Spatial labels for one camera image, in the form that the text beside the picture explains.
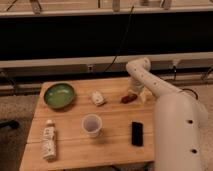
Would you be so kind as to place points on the green ceramic bowl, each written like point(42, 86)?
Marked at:
point(59, 95)

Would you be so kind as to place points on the small white crumpled packet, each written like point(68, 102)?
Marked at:
point(97, 98)

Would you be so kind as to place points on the black rectangular block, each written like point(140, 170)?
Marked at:
point(137, 134)

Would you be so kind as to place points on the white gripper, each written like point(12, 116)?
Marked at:
point(141, 91)

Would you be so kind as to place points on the white plastic bottle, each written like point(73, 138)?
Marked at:
point(48, 141)

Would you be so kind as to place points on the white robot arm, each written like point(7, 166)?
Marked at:
point(177, 119)

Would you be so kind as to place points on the dark red pepper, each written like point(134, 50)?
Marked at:
point(128, 98)

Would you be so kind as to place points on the translucent white cup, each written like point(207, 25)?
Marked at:
point(92, 125)

